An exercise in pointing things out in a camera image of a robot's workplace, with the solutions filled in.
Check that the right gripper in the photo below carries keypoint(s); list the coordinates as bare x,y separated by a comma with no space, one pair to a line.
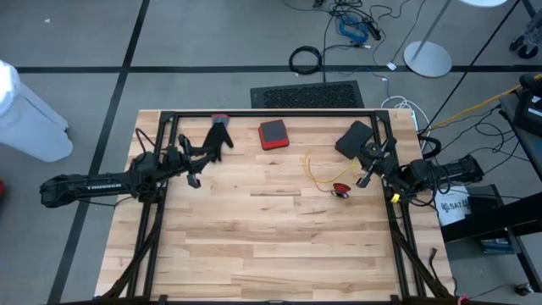
381,165

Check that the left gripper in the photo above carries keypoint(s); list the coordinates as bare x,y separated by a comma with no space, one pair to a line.
182,159

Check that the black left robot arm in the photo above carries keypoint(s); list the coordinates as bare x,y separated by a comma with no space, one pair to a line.
84,188

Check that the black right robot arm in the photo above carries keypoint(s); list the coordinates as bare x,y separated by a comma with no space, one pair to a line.
457,171

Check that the black glove red cuff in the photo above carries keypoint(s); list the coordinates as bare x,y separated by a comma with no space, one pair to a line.
218,137

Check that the black zip pouch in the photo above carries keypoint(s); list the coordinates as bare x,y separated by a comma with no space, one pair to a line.
351,140

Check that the red box black lid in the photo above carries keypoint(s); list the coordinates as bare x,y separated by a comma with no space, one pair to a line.
274,133

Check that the black floor vent grille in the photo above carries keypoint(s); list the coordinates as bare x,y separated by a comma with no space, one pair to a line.
309,95

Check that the small white plug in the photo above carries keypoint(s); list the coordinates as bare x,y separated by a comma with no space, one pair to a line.
391,66

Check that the grey round floor stand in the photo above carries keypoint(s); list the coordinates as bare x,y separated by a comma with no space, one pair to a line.
427,59

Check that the black low shelf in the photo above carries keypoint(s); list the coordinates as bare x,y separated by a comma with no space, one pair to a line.
487,220

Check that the blue box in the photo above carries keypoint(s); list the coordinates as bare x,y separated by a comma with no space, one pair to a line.
495,245

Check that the black equipment cart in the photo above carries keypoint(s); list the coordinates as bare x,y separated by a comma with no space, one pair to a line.
529,114

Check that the red clamp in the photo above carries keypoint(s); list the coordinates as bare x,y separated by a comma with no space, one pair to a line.
462,299

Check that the white cylindrical container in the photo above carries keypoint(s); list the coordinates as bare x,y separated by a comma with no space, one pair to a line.
25,127

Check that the grey wheeled cart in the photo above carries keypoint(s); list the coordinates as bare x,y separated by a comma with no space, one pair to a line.
527,46

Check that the white disc black pole stand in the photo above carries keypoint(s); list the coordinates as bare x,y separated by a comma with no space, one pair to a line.
482,2

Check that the black caster wheel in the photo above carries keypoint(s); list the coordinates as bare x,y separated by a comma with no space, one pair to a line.
524,289

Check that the black metal table frame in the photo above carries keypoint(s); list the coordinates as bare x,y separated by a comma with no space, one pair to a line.
275,113

